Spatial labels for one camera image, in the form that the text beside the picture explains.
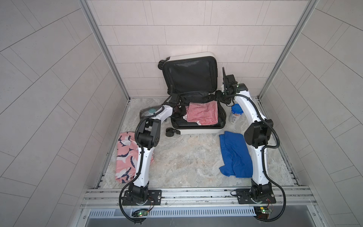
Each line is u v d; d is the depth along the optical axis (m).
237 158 0.83
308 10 0.72
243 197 0.71
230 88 0.70
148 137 0.59
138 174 0.60
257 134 0.58
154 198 0.71
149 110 1.05
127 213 0.68
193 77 0.98
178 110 0.94
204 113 1.02
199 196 0.72
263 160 0.60
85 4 0.71
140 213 0.64
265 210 0.68
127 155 0.82
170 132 0.91
